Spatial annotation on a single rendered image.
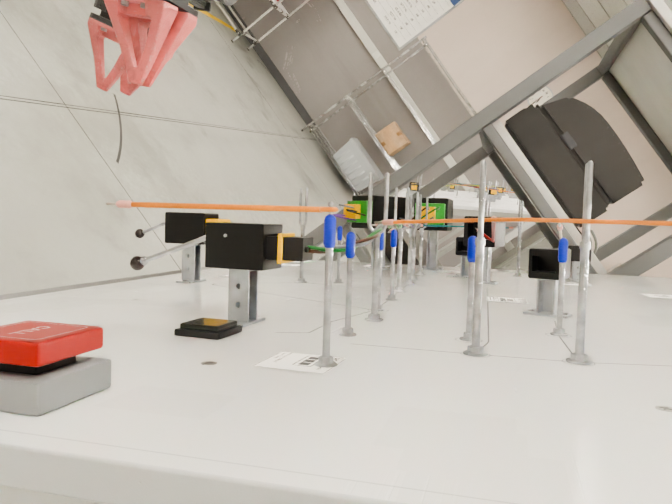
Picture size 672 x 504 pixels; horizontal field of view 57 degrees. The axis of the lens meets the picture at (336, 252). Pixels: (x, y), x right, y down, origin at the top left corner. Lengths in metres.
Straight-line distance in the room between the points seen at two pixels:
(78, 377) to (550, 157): 1.30
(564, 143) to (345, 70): 6.77
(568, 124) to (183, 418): 1.32
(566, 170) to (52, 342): 1.32
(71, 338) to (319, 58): 7.99
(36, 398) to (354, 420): 0.15
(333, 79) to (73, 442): 7.98
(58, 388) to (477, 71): 7.83
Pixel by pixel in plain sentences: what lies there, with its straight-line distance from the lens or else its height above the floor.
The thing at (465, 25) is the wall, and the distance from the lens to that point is 8.14.
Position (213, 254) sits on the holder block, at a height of 1.12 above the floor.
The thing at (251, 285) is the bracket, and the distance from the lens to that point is 0.57.
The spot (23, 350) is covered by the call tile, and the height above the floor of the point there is 1.13.
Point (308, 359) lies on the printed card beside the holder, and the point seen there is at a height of 1.18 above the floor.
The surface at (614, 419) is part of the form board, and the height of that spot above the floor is 1.33.
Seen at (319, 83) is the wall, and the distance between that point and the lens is 8.24.
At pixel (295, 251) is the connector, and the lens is 0.53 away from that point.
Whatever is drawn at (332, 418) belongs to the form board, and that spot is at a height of 1.22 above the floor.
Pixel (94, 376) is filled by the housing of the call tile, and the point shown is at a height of 1.12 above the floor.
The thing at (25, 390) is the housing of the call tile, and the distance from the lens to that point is 0.33.
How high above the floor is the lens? 1.34
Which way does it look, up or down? 14 degrees down
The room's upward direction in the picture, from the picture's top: 55 degrees clockwise
